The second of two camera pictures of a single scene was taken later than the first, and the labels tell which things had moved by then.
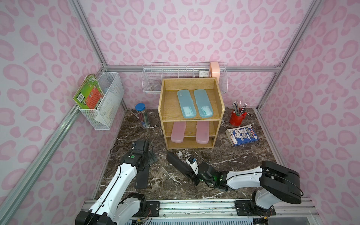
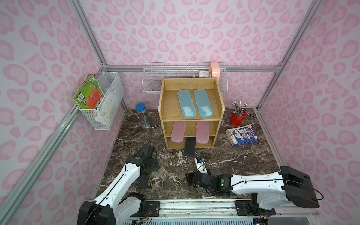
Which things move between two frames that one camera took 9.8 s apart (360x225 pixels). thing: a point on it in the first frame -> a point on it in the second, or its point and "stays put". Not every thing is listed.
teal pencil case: x=203 y=103 stays put
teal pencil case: x=186 y=103 stays put
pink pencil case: x=202 y=132 stays put
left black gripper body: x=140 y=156 -> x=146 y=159
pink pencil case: x=178 y=131 stays put
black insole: x=181 y=164 -> x=190 y=146
